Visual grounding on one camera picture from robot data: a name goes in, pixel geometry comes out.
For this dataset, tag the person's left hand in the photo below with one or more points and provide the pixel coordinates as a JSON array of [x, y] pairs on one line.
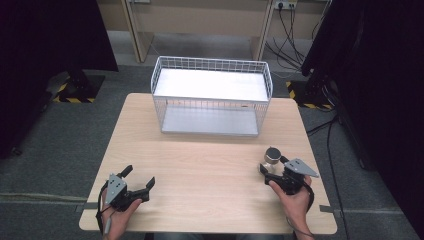
[[117, 218]]

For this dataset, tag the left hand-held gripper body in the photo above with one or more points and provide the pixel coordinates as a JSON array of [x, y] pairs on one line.
[[117, 193]]

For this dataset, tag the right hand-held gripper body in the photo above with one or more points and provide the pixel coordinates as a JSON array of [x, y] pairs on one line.
[[293, 176]]

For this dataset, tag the beige wooden desk frame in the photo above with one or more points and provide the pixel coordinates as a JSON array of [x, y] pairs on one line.
[[200, 20]]

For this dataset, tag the glass jar with black lid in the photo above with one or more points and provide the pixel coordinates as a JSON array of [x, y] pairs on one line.
[[271, 159]]

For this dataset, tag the person's right hand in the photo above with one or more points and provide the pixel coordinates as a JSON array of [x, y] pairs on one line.
[[293, 203]]

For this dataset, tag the white wall power socket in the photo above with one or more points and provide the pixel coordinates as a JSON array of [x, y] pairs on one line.
[[286, 4]]

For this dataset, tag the black stand with striped base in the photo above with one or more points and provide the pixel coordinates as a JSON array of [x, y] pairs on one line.
[[311, 93], [78, 88]]

